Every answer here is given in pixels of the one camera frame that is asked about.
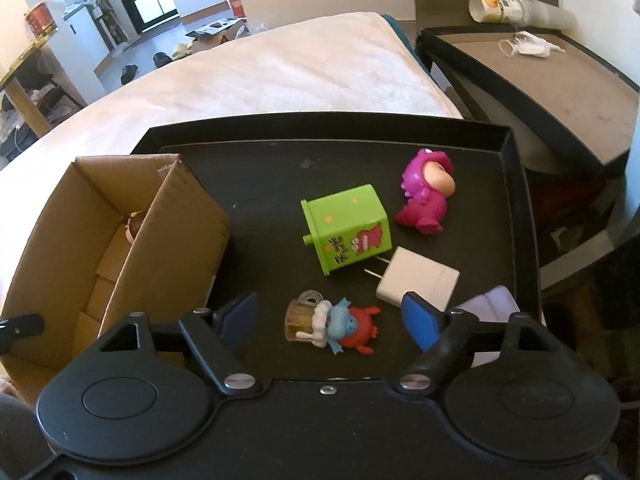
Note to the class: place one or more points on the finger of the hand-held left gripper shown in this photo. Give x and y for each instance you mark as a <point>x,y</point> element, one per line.
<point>20,327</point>

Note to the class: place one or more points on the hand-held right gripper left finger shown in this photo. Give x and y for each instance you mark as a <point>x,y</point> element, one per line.
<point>239,322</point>

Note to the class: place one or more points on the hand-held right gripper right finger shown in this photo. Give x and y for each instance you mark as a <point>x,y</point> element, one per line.
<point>419,322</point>

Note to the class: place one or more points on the red crab toy with mug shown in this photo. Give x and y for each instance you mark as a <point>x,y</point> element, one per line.
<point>355,327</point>

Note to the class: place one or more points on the grey block toy figure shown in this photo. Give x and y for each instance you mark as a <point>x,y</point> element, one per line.
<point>492,305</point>

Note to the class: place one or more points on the brown cardboard box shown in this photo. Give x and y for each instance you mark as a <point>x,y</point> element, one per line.
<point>165,240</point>

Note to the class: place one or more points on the pink dinosaur toy figure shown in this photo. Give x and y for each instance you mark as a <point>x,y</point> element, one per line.
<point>420,205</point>

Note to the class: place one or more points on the white charger plug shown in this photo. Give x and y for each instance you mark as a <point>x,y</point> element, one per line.
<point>420,275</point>

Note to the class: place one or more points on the green toy box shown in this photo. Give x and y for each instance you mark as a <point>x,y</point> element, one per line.
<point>340,215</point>

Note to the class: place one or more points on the brown toy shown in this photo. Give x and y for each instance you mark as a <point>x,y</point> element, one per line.
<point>134,222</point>

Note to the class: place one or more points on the black tray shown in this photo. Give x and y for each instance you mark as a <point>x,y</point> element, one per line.
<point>260,175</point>

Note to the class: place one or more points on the yellow round table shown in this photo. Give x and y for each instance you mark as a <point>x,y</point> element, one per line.
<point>22,95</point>

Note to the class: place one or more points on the white mattress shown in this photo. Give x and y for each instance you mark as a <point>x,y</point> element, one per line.
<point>300,75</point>

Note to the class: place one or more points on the black side table brown top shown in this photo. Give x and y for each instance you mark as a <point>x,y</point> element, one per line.
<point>540,80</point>

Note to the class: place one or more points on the black slipper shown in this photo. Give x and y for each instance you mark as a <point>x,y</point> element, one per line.
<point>128,74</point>
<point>162,59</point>

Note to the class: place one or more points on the yellow slipper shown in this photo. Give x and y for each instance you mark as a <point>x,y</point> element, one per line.
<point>182,50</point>

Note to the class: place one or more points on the white small cabinet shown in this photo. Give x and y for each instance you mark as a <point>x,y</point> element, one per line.
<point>85,45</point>

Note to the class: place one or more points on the open cardboard box with papers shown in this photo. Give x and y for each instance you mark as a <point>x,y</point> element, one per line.
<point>220,30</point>

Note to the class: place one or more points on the white face mask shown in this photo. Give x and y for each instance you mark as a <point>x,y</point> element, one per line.
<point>530,46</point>

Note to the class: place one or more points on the red canister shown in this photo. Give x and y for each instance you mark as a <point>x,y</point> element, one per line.
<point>40,19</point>

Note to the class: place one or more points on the white standing fan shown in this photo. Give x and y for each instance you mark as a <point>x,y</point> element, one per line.
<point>102,20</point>

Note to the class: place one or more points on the orange box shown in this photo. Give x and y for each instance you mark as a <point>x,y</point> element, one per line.
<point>237,2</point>

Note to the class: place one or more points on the stack of paper cups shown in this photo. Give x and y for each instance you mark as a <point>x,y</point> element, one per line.
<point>520,9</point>

